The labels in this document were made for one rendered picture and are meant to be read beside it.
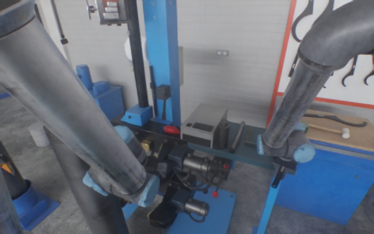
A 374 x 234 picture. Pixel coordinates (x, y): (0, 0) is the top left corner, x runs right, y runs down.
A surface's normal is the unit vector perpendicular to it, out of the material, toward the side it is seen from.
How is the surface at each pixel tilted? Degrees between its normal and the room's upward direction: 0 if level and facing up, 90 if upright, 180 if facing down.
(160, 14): 90
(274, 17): 90
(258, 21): 90
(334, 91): 90
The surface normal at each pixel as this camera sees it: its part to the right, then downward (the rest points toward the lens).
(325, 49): -0.69, 0.48
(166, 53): -0.40, 0.45
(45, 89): 0.63, 0.51
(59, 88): 0.87, 0.26
